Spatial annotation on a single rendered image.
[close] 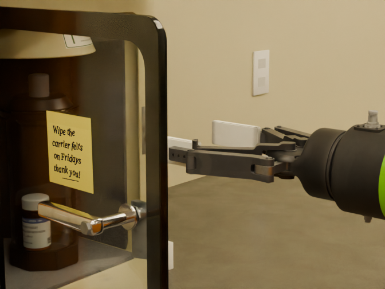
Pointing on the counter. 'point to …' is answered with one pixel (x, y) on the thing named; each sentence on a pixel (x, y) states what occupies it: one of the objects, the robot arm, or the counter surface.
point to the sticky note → (70, 151)
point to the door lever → (82, 224)
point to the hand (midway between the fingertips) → (196, 141)
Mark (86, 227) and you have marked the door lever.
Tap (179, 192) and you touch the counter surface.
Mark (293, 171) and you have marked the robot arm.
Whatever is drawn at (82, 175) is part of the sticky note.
